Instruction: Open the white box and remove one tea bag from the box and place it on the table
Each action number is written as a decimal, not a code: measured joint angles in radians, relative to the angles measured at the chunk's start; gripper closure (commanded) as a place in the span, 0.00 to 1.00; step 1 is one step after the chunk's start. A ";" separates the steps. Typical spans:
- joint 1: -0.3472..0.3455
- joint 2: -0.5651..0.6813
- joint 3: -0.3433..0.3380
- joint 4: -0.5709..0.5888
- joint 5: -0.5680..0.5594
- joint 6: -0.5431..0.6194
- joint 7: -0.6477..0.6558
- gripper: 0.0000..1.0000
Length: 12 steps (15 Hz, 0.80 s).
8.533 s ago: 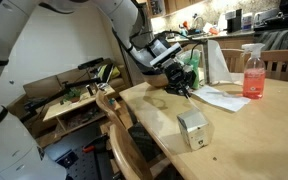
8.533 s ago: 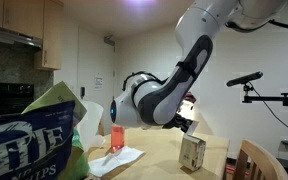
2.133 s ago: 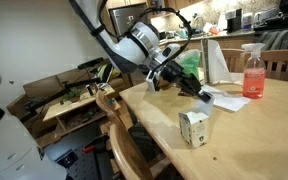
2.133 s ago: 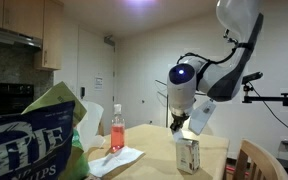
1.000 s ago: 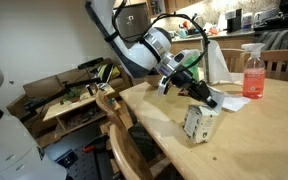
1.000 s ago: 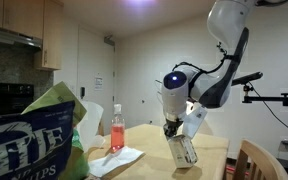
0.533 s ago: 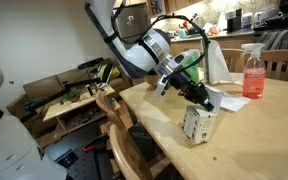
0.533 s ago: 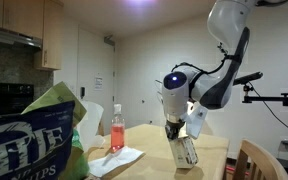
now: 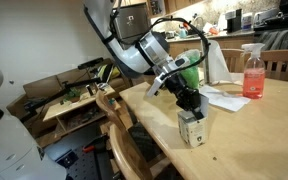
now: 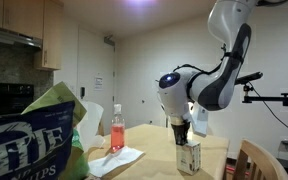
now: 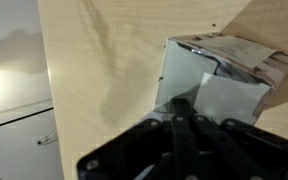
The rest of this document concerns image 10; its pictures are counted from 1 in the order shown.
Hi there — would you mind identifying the green plastic bag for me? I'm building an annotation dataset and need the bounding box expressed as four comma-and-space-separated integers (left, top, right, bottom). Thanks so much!
59, 129, 89, 180

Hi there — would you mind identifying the green snack bag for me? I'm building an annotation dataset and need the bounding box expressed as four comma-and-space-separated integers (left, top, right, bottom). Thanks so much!
22, 82, 87, 126

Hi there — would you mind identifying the white paper napkin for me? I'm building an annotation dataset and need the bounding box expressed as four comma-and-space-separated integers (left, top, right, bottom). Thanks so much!
88, 146, 144, 177

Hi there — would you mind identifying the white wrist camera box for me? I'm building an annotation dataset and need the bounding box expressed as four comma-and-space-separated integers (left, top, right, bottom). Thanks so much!
189, 103, 208, 137

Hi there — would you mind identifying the black stove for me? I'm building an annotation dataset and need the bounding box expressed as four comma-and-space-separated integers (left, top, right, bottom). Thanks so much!
0, 83, 34, 115

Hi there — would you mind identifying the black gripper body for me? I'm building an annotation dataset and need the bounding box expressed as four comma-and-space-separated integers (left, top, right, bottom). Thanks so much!
172, 121, 190, 137

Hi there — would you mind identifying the blue chips bag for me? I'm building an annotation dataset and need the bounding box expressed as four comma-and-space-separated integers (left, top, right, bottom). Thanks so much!
0, 101, 75, 180

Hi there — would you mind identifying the wooden chair near table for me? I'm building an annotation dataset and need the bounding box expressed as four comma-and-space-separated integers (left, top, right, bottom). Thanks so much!
232, 139, 288, 180

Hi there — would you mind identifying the black camera arm mount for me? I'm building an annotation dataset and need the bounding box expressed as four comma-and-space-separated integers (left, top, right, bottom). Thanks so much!
235, 72, 288, 107

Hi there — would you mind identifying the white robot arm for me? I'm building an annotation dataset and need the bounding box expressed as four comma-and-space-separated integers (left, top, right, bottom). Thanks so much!
158, 0, 259, 146

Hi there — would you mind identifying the white door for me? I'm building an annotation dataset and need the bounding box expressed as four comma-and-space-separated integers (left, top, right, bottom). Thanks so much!
78, 29, 114, 135

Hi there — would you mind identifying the wooden wall cabinet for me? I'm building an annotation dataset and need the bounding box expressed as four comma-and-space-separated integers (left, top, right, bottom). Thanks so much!
34, 0, 64, 71

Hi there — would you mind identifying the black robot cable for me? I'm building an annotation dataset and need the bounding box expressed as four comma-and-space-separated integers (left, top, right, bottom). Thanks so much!
172, 43, 245, 76

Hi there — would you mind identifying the pink spray bottle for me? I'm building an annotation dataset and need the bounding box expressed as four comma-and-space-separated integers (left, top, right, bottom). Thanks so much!
111, 104, 125, 152

